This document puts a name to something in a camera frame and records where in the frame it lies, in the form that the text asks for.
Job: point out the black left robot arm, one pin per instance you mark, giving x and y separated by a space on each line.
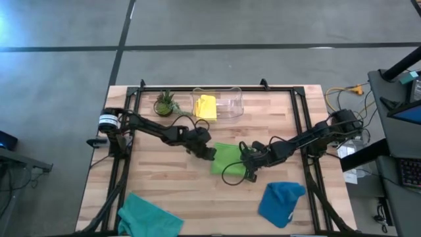
151 126

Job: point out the black monitor blue screen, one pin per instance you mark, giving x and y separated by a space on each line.
411 115

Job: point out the clear plastic bin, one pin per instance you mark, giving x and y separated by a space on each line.
232 105

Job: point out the black stand leg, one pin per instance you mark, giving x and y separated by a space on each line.
418 5

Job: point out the blue microfiber towel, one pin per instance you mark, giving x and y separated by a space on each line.
279 204

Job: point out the teal microfiber towel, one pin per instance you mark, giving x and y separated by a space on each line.
144 219

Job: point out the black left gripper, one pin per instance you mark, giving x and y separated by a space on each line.
199 141

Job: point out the white paper sheet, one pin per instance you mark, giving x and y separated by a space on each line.
350 177

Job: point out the yellow microfiber towel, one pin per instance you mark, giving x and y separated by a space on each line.
206 108

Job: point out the black round pole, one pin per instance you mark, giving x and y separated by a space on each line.
403 64

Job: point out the black keyboard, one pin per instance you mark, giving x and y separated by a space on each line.
411 172

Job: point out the grey metal stand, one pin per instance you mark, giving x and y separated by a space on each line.
19 161

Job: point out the small teal box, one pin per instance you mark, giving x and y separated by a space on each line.
408 78

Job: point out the green microfiber towel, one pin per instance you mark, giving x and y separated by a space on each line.
227 158

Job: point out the potted succulent plant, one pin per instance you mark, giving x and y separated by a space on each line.
163 107

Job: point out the dark electronic device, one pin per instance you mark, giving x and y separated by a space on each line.
8 141

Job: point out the black aluminium table frame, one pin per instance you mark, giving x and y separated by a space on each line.
151 89

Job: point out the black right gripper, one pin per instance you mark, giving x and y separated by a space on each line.
263 154

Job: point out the grey desk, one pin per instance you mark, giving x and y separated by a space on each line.
408 210

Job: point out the black support bar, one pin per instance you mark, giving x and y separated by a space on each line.
358 163

